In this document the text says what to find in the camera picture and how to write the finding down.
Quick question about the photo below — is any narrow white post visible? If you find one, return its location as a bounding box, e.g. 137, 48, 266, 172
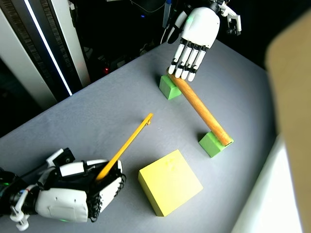
50, 0, 91, 87

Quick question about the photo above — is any green support block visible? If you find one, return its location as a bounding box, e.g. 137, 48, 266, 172
158, 74, 182, 100
198, 131, 234, 158

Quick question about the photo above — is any grey table cloth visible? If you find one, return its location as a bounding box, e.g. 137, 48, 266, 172
0, 38, 280, 233

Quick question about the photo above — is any white board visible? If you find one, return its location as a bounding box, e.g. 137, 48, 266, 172
230, 134, 304, 233

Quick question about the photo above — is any yellow hacksaw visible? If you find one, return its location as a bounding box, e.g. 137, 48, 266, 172
95, 113, 154, 182

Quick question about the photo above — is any tan cardboard panel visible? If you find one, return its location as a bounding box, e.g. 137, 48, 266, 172
264, 11, 311, 233

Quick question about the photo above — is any white LED light strip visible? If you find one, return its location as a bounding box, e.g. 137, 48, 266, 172
23, 0, 73, 97

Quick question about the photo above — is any yellow cube block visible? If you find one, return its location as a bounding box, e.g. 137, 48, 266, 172
138, 149, 204, 217

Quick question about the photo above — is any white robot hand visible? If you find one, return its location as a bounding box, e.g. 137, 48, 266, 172
35, 159, 127, 223
166, 6, 221, 83

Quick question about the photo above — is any orange wooden dowel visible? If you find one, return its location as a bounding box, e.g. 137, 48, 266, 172
166, 68, 233, 146

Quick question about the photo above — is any wide white panel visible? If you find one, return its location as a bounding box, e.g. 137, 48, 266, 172
0, 7, 58, 110

